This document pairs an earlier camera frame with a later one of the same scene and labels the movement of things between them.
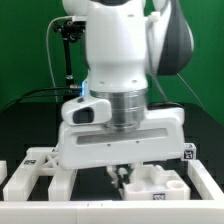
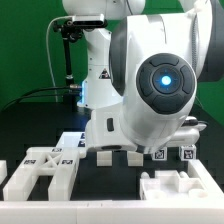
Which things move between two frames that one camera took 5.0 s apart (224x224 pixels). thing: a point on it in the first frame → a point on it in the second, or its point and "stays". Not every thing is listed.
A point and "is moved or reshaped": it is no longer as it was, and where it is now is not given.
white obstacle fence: x=122 y=211 stays
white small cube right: x=189 y=151 stays
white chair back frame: x=38 y=162 stays
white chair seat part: x=149 y=183 is moved or reshaped
